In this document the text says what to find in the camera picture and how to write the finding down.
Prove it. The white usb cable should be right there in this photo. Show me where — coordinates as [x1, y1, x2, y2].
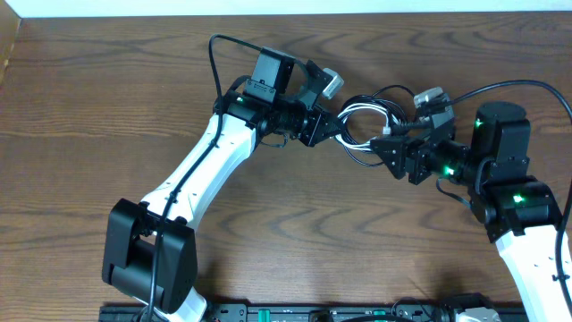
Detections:
[333, 102, 394, 153]

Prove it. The black usb cable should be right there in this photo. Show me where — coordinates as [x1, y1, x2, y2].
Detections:
[334, 83, 419, 168]

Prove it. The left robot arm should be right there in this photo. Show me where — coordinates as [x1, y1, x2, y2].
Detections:
[102, 47, 343, 321]

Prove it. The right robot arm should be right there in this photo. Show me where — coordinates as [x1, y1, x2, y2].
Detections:
[370, 88, 571, 321]

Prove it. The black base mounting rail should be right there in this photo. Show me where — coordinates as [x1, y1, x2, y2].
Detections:
[97, 302, 528, 322]

